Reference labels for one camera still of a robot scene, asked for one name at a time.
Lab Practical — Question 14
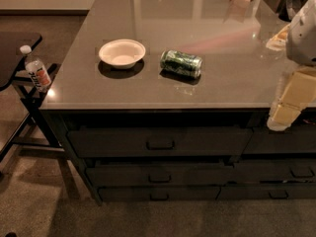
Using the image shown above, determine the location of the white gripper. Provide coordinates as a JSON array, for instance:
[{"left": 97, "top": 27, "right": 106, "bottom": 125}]
[{"left": 267, "top": 66, "right": 316, "bottom": 131}]

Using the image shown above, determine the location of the drawer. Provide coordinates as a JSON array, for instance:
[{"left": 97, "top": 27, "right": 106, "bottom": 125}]
[
  {"left": 230, "top": 159, "right": 316, "bottom": 183},
  {"left": 217, "top": 183, "right": 316, "bottom": 200},
  {"left": 99, "top": 186, "right": 220, "bottom": 201},
  {"left": 67, "top": 126, "right": 253, "bottom": 157},
  {"left": 244, "top": 125, "right": 316, "bottom": 154},
  {"left": 86, "top": 163, "right": 234, "bottom": 187}
]

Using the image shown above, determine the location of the green soda can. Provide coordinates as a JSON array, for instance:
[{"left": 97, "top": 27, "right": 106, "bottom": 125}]
[{"left": 160, "top": 50, "right": 202, "bottom": 79}]

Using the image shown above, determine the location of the white paper bowl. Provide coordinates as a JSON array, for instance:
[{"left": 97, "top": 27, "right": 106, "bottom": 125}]
[{"left": 99, "top": 39, "right": 146, "bottom": 69}]

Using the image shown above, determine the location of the clear water bottle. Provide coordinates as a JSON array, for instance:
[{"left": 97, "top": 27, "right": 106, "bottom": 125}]
[{"left": 20, "top": 45, "right": 51, "bottom": 93}]

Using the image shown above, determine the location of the dark folding chair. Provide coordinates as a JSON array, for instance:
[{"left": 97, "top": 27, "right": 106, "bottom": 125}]
[{"left": 0, "top": 32, "right": 60, "bottom": 161}]

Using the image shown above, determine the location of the dark cabinet frame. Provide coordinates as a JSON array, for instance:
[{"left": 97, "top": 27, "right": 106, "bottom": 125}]
[{"left": 44, "top": 109, "right": 316, "bottom": 202}]

